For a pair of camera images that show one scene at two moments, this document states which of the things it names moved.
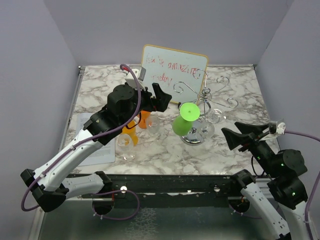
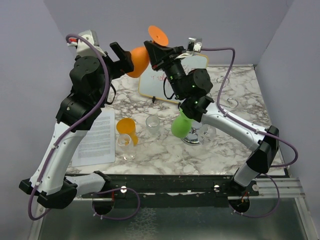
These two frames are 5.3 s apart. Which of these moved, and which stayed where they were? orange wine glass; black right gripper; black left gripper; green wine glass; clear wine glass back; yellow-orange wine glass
Moved: orange wine glass; black left gripper; black right gripper
Stayed: yellow-orange wine glass; clear wine glass back; green wine glass
